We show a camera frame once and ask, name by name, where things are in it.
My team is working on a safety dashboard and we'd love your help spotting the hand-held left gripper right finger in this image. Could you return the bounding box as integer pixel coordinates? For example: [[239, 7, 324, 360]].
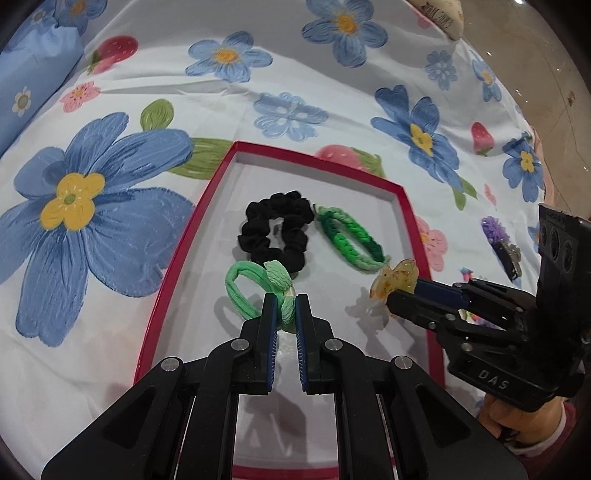
[[295, 293, 528, 480]]

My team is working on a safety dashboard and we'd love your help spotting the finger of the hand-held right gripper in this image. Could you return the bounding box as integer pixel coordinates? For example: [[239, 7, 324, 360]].
[[387, 293, 529, 352], [413, 278, 539, 330]]

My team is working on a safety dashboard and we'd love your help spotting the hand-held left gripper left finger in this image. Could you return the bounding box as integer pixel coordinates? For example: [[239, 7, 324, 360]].
[[41, 293, 280, 480]]

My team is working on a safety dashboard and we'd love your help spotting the amber translucent hair clip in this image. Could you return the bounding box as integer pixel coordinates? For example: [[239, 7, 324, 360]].
[[369, 259, 420, 305]]

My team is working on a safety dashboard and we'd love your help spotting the colourful beaded hair tie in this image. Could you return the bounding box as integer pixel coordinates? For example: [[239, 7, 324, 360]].
[[457, 267, 483, 324]]

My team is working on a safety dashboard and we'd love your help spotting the light green hair tie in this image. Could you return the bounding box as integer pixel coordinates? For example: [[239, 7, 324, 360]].
[[225, 260, 296, 334]]

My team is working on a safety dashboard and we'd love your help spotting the red shallow tray box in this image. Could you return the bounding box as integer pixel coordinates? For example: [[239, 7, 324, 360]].
[[133, 141, 446, 480]]

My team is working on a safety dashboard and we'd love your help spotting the person's right forearm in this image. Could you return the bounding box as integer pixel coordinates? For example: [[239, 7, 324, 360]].
[[505, 398, 589, 460]]

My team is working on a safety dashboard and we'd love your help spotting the person's right hand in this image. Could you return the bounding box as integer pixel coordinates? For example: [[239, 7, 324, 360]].
[[478, 392, 568, 448]]

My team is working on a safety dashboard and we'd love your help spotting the purple flower hair claw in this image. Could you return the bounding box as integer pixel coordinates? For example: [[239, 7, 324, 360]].
[[480, 217, 522, 282]]

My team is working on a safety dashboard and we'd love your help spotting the black fabric scrunchie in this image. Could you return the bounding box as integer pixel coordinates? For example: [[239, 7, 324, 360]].
[[238, 190, 315, 272]]

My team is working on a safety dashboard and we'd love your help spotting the floral printed bed sheet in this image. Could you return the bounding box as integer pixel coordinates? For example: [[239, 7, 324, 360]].
[[0, 0, 561, 480]]

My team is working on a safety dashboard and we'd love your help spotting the cream panda print cushion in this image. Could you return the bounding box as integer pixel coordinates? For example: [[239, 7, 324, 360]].
[[409, 0, 465, 40]]

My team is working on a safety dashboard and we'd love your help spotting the blue flower print pillow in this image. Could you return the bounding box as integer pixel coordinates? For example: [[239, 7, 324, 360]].
[[0, 0, 109, 158]]

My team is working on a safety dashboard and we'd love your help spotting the green braided hair tie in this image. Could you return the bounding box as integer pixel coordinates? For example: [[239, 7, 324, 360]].
[[314, 205, 389, 272]]

